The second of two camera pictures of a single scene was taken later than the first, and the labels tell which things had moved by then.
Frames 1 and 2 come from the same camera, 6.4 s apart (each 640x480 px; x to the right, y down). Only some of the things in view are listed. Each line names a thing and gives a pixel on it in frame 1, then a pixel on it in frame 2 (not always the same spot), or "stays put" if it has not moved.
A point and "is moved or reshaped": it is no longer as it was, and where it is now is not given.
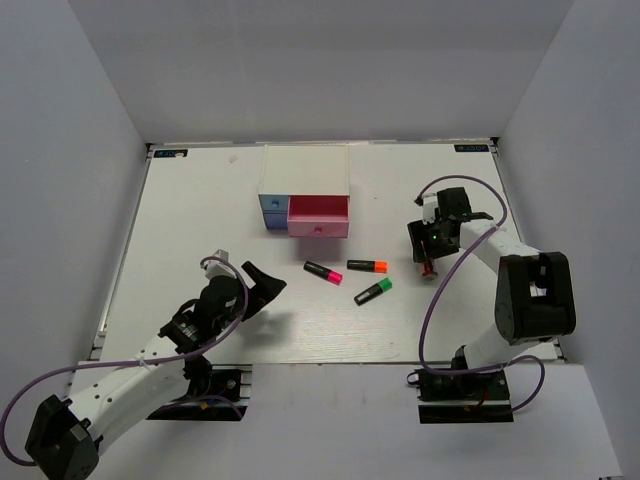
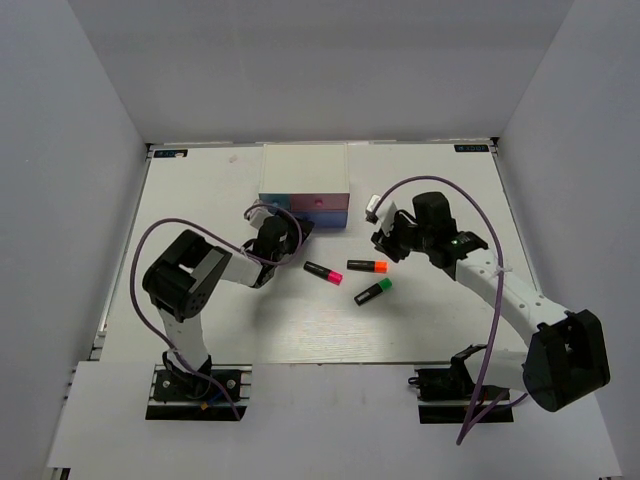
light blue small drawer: x=271 y=202 stays put
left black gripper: x=265 y=290 → x=292 y=229
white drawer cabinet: x=304 y=169 stays put
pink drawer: x=318 y=216 is moved or reshaped
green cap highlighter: x=383 y=285 stays put
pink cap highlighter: x=329 y=275 stays put
